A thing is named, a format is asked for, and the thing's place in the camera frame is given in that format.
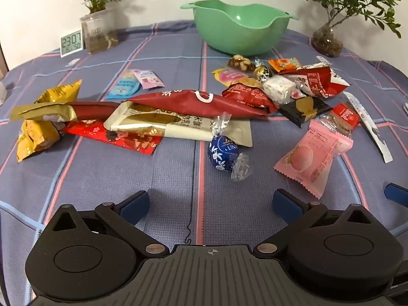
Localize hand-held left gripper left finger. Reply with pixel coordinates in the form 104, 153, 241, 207
41, 190, 168, 259

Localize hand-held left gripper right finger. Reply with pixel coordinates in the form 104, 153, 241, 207
254, 189, 380, 259

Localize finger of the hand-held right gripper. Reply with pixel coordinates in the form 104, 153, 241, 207
384, 182, 408, 209

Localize pink peach snack packet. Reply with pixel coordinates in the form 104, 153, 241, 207
273, 119, 354, 200

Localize long white sachet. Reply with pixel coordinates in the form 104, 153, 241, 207
342, 91, 393, 164

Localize long cream snack packet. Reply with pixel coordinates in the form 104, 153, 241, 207
104, 102, 254, 148

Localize small red biscuit packet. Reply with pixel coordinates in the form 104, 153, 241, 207
319, 103, 362, 134

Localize long red gold-ended packet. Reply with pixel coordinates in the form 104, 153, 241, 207
9, 100, 128, 122

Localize long dark red packet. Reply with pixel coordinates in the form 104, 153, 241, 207
123, 89, 270, 122

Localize small pink sachet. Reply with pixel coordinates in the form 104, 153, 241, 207
132, 68, 165, 89

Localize red and white snack packet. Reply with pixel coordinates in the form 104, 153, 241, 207
288, 65, 350, 98

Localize orange candy packet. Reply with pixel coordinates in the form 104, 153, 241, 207
268, 57, 302, 73

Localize brown gold chocolate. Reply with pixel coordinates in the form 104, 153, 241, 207
228, 55, 256, 71

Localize green plastic bowl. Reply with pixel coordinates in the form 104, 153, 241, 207
180, 0, 299, 56

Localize blue plaid bedsheet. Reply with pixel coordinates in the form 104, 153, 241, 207
0, 19, 408, 306

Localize red floral snack packet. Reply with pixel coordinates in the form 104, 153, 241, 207
60, 121, 163, 155

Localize blue wrapped chocolate ball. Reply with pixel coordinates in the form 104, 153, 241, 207
209, 111, 252, 182

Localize black and gold packet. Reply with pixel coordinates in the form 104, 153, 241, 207
279, 96, 334, 129

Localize crumpled dark red packet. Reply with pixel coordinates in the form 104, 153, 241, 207
221, 81, 279, 113

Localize white wrapped nougat candy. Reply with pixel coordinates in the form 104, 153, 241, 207
262, 75, 307, 104

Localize light blue sachet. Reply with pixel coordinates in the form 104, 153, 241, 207
105, 69, 142, 100

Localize gold wrapped chocolate ball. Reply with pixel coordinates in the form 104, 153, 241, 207
253, 57, 273, 80

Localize gold snack packet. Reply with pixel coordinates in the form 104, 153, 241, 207
16, 79, 83, 163

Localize yellow and pink round packet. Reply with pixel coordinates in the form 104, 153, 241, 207
212, 67, 251, 86

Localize plant in round glass vase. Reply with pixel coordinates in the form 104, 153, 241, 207
300, 0, 402, 58

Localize white digital clock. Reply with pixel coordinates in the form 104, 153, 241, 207
60, 29, 86, 58

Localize potted plant in white pot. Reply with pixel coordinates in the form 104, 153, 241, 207
66, 0, 125, 55

